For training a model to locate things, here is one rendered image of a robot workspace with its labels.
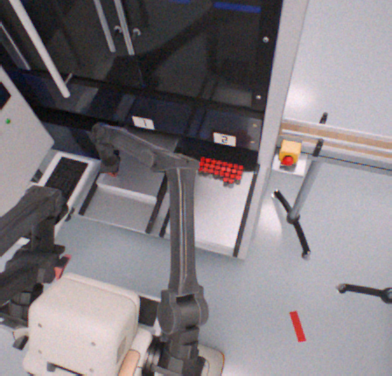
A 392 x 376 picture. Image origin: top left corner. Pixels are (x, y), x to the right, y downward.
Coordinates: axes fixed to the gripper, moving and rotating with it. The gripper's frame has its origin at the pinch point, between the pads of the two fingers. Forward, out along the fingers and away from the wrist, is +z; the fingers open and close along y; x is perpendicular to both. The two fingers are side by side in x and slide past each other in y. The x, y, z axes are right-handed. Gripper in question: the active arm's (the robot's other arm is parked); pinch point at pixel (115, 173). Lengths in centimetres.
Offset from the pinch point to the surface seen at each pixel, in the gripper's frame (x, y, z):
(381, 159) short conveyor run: -106, 2, -6
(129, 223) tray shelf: -7.2, -20.0, 5.0
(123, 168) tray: -2.4, 5.0, 3.8
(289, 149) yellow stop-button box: -68, 1, -14
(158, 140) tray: -16.6, 18.9, 2.5
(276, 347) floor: -76, -54, 91
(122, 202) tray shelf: -3.4, -10.9, 4.7
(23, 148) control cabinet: 39.5, 11.2, -2.4
